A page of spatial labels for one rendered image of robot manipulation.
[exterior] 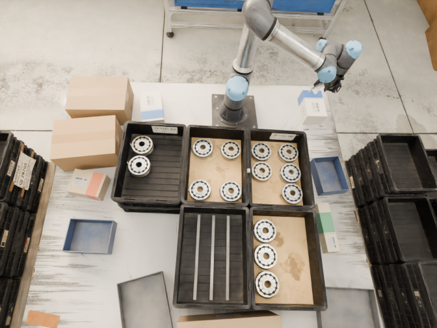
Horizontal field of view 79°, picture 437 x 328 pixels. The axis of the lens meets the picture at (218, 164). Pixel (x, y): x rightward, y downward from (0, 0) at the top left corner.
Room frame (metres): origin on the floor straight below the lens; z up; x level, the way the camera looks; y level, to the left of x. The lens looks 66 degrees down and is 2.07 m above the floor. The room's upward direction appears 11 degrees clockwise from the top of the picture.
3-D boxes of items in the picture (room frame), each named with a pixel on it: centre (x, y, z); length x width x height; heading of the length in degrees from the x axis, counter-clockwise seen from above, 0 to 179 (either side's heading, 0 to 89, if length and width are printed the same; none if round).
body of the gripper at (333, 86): (1.05, -0.50, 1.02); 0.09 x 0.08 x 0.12; 12
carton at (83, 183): (0.34, 0.62, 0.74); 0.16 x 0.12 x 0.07; 90
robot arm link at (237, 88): (0.94, -0.02, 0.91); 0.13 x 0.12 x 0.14; 176
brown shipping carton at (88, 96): (0.81, 0.71, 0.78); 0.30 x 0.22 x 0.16; 102
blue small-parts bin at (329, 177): (0.64, -0.61, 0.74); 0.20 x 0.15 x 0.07; 17
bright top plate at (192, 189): (0.39, 0.06, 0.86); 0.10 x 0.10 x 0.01
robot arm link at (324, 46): (1.05, -0.40, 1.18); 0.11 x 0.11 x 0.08; 86
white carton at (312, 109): (1.08, -0.50, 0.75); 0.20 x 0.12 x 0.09; 12
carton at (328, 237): (0.35, -0.60, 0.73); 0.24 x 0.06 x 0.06; 14
